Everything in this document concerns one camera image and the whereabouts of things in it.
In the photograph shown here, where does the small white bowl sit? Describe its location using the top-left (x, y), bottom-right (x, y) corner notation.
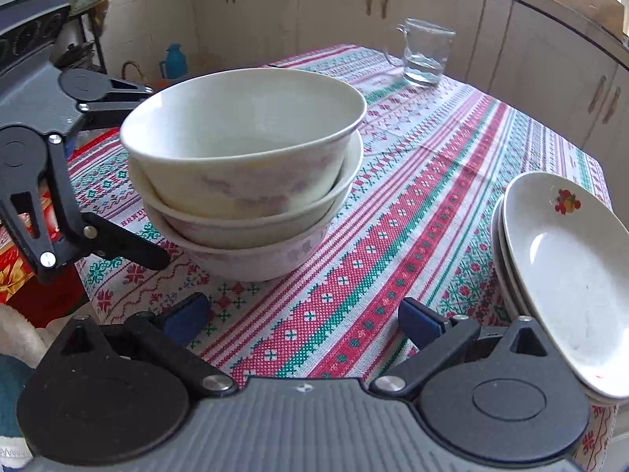
top-left (144, 196), bottom-right (346, 282)

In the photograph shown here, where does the large white bowl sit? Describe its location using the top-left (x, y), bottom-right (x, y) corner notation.
top-left (120, 67), bottom-right (367, 219)

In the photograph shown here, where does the white plate with fruit print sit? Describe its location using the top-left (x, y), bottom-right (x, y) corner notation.
top-left (502, 171), bottom-right (628, 402)

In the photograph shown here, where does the medium white bowl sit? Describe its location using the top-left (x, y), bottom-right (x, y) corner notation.
top-left (128, 132), bottom-right (364, 249)

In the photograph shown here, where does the wicker basket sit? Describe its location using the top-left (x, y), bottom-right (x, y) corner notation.
top-left (120, 60), bottom-right (148, 82)

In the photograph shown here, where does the lower white plate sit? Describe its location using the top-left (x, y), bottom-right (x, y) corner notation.
top-left (491, 195), bottom-right (628, 406)

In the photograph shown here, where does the blue thermos jug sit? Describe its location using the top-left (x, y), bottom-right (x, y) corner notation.
top-left (160, 44), bottom-right (188, 80)

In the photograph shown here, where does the black metal shelf rack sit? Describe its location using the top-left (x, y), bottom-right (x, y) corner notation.
top-left (54, 0), bottom-right (109, 74)

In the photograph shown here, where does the red snack package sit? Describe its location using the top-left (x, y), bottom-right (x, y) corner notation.
top-left (0, 182), bottom-right (61, 304)

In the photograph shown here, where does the patterned tablecloth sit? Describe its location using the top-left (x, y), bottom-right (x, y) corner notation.
top-left (77, 45), bottom-right (609, 382)

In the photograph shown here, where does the clear glass mug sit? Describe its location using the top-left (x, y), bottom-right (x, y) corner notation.
top-left (384, 17), bottom-right (456, 87)

